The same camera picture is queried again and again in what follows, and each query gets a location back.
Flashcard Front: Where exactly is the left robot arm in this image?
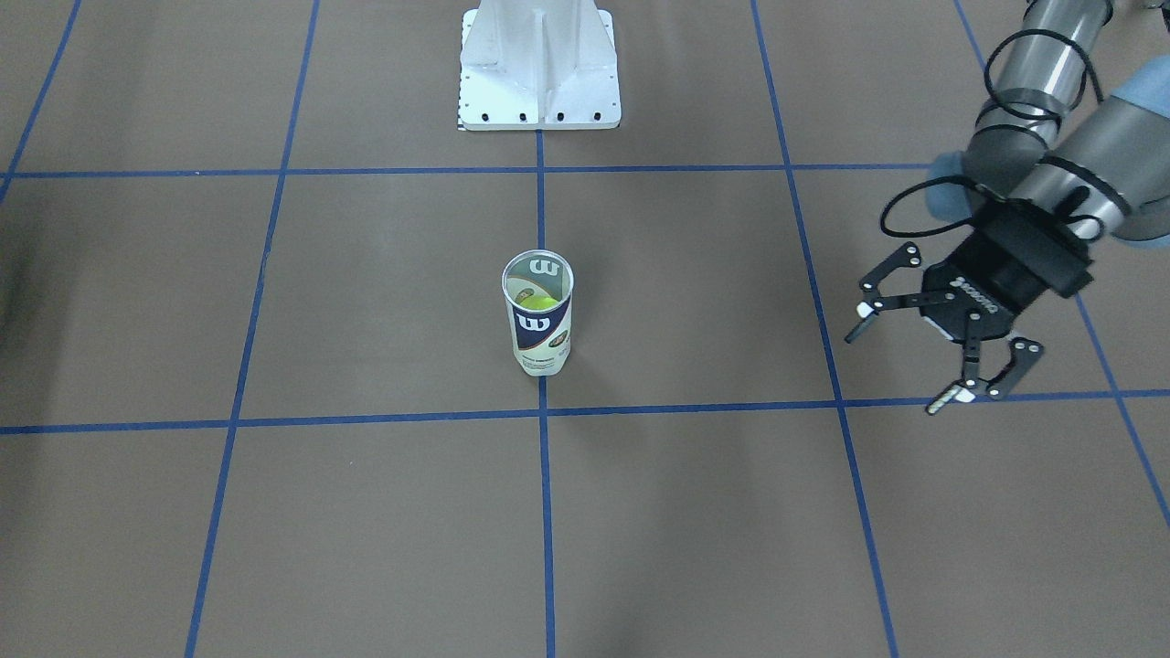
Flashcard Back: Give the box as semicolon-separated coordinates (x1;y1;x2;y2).
846;1;1169;414

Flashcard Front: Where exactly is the clear tennis ball can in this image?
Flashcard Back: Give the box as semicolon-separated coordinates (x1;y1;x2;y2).
500;249;576;377

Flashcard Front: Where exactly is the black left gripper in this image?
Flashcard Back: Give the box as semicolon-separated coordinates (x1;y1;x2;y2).
844;233;1093;417

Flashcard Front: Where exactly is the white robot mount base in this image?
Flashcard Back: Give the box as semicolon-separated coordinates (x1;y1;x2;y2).
457;1;622;131

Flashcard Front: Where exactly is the yellow tennis ball with logo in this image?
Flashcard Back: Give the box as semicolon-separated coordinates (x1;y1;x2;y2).
515;289;560;311

